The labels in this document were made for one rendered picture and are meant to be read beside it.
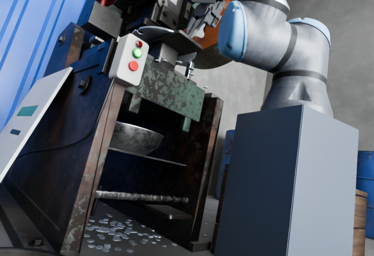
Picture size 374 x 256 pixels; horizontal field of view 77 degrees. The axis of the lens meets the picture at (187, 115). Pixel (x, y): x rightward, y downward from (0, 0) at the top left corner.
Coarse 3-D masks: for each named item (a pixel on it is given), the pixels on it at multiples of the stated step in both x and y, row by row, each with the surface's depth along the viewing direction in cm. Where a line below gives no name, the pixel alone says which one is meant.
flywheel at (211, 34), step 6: (228, 0) 139; (234, 0) 139; (222, 12) 140; (186, 30) 159; (204, 30) 146; (210, 30) 142; (216, 30) 138; (204, 36) 144; (210, 36) 140; (216, 36) 131; (198, 42) 141; (204, 42) 137; (210, 42) 133; (216, 42) 130; (204, 48) 135
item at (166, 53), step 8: (176, 32) 87; (152, 40) 97; (160, 40) 95; (168, 40) 93; (176, 40) 92; (184, 40) 91; (192, 40) 91; (152, 48) 99; (160, 48) 96; (168, 48) 98; (176, 48) 99; (184, 48) 97; (192, 48) 96; (200, 48) 94; (152, 56) 97; (160, 56) 95; (168, 56) 98; (176, 56) 101; (160, 64) 94; (168, 64) 98
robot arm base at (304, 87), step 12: (288, 72) 51; (300, 72) 50; (312, 72) 50; (276, 84) 53; (288, 84) 50; (300, 84) 49; (312, 84) 49; (324, 84) 51; (276, 96) 50; (288, 96) 48; (300, 96) 49; (312, 96) 47; (324, 96) 48; (264, 108) 52; (276, 108) 49; (312, 108) 46; (324, 108) 47
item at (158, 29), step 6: (138, 30) 93; (144, 30) 92; (150, 30) 91; (156, 30) 90; (162, 30) 90; (168, 30) 89; (138, 36) 98; (144, 36) 97; (150, 36) 96; (156, 36) 95; (192, 54) 103; (180, 60) 112; (186, 60) 110
